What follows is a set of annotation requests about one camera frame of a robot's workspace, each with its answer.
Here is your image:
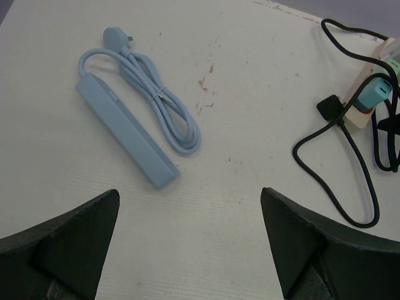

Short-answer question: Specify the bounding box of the teal plug adapter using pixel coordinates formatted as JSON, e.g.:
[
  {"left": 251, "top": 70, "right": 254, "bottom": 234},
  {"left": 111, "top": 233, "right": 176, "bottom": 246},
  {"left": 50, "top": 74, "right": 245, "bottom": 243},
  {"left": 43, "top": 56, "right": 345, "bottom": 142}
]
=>
[{"left": 354, "top": 77, "right": 392, "bottom": 111}]

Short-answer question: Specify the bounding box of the light blue power strip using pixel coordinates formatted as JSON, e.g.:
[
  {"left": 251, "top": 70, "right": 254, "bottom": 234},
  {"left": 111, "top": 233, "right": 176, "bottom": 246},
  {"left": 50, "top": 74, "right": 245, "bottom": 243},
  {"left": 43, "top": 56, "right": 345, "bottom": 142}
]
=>
[{"left": 76, "top": 72, "right": 181, "bottom": 189}]

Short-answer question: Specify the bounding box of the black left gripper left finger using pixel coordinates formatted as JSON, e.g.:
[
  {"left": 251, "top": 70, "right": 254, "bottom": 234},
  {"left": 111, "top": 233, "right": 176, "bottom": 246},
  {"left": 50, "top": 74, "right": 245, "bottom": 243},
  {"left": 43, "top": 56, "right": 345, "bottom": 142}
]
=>
[{"left": 1, "top": 189, "right": 120, "bottom": 299}]

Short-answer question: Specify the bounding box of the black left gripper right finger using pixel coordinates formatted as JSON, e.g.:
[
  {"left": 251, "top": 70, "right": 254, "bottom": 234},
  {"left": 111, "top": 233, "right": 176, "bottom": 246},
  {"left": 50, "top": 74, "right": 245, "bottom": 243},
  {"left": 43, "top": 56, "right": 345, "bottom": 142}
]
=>
[{"left": 261, "top": 187, "right": 399, "bottom": 299}]

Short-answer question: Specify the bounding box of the beige power strip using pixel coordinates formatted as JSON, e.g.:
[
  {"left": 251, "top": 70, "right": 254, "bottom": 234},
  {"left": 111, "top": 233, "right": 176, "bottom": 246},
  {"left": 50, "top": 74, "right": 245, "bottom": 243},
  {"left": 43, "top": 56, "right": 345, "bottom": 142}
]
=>
[{"left": 342, "top": 37, "right": 399, "bottom": 129}]

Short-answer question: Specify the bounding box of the black power cable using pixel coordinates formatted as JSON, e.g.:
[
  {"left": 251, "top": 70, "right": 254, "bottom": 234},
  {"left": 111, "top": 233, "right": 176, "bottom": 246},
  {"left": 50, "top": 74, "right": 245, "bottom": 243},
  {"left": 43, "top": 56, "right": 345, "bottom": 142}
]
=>
[{"left": 292, "top": 18, "right": 400, "bottom": 229}]

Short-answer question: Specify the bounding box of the green plug adapter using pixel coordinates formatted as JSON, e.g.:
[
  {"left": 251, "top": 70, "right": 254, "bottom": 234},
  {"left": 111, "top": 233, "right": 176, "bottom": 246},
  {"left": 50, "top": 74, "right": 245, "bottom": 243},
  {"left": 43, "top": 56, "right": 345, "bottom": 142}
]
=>
[{"left": 380, "top": 58, "right": 400, "bottom": 76}]

